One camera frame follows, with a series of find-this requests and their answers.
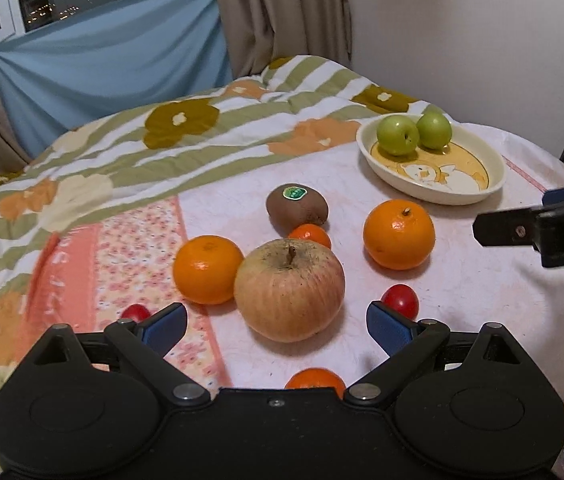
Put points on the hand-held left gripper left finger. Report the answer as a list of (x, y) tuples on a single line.
[(166, 329)]

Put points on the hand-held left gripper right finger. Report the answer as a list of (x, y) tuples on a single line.
[(388, 329)]

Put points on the red cherry tomato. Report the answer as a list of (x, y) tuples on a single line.
[(134, 312), (402, 300)]

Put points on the cream oval bowl with print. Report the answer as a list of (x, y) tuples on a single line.
[(462, 187)]

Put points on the large orange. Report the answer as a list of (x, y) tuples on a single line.
[(398, 235), (206, 271)]

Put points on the small mandarin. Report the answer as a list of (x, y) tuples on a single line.
[(314, 380), (311, 234)]

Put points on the large yellow-red apple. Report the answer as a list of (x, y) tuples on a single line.
[(289, 292)]

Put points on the brown kiwi with green sticker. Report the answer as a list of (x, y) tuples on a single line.
[(294, 210)]

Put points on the green plum right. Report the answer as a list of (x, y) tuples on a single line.
[(434, 130)]

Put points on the green apple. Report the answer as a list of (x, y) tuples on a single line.
[(397, 135)]

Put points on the floral striped quilt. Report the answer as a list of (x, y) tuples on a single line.
[(112, 150)]

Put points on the blue cloth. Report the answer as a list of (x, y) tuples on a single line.
[(112, 60)]

